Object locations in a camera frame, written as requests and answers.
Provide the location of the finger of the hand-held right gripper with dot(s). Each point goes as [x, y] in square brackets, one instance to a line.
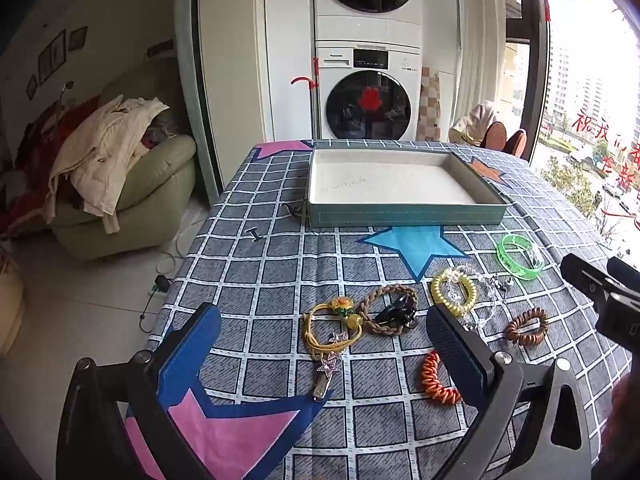
[580, 272]
[625, 271]

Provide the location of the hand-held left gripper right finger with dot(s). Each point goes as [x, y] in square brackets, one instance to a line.
[455, 350]

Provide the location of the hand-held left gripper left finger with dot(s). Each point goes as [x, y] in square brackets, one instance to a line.
[190, 350]

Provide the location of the black hair claw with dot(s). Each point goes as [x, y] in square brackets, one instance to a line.
[395, 310]

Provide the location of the star rhinestone hair clip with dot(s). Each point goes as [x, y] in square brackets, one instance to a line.
[331, 366]

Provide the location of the teal jewelry box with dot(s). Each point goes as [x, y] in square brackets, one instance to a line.
[390, 185]

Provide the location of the person's right forearm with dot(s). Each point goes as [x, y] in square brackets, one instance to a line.
[622, 420]

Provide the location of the green plastic bangle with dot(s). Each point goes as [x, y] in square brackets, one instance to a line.
[505, 260]

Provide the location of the checked star tablecloth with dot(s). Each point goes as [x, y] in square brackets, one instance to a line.
[280, 280]

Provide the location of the black binder clip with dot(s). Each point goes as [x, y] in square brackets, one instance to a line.
[255, 234]

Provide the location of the brown slipper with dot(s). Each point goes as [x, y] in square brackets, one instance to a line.
[515, 142]
[495, 135]

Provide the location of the green sofa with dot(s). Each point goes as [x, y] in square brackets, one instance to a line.
[160, 170]

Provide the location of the white cloth bag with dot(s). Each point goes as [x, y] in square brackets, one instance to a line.
[475, 120]

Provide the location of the cream clothes pile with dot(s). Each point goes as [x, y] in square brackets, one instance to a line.
[110, 145]

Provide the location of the checked hanging cloth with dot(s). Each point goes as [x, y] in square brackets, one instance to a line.
[430, 105]

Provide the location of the red blanket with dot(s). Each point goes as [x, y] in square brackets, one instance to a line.
[35, 160]

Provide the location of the white tall cabinet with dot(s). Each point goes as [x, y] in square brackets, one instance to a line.
[250, 60]

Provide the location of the white washing machine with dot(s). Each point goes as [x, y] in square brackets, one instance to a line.
[340, 65]

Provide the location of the white tumble dryer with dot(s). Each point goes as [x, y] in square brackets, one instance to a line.
[365, 15]

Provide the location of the dark window frame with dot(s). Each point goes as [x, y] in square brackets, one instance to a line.
[535, 85]

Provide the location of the large picture frame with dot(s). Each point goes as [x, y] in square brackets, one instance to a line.
[52, 55]

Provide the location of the small picture frame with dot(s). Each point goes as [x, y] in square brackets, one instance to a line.
[77, 36]

